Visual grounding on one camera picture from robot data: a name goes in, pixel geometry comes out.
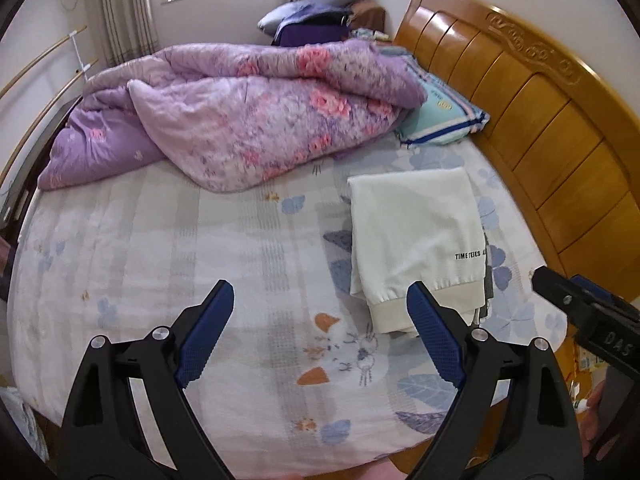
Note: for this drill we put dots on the teal striped pillow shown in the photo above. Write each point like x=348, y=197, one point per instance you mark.
x=445, y=117

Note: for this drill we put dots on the wooden bed headboard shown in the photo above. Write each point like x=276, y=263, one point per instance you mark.
x=561, y=139

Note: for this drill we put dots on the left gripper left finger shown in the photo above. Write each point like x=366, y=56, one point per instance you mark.
x=127, y=416

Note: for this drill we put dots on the purple floral quilt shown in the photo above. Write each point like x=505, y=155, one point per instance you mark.
x=231, y=116

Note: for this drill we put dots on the person's right hand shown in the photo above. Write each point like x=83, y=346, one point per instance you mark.
x=589, y=426

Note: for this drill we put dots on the grey checkered garment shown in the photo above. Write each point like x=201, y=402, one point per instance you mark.
x=483, y=311

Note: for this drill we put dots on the dark blue pillow pile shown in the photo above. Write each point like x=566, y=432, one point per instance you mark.
x=302, y=22

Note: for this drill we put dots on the white patterned bed sheet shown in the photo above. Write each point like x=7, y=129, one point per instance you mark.
x=242, y=310

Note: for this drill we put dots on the cream white snap jacket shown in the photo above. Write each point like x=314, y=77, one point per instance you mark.
x=420, y=225

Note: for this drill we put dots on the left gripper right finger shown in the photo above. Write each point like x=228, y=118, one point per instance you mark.
x=538, y=435

